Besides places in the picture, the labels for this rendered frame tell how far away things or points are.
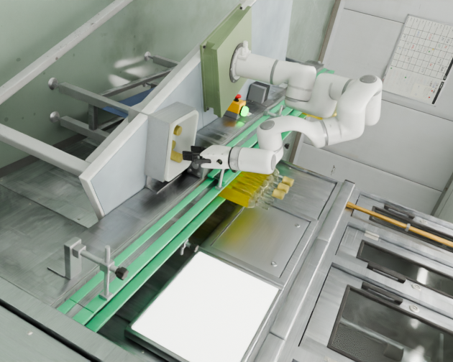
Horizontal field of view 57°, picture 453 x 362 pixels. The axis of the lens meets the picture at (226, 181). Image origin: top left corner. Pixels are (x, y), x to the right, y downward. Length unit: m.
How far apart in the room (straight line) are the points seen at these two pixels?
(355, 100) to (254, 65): 0.48
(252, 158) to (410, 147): 6.53
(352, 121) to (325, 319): 0.66
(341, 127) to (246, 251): 0.58
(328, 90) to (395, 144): 6.20
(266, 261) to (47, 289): 0.77
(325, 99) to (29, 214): 1.16
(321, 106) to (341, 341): 0.79
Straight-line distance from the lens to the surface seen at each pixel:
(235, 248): 1.57
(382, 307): 1.65
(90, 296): 1.14
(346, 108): 1.30
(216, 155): 1.30
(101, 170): 1.25
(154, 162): 1.41
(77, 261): 1.14
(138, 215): 1.35
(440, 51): 7.28
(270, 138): 1.28
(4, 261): 1.54
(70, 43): 1.84
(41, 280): 1.16
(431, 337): 1.66
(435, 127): 7.57
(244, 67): 1.65
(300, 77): 1.59
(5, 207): 1.77
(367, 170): 7.94
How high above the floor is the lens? 1.43
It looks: 17 degrees down
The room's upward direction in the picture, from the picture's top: 112 degrees clockwise
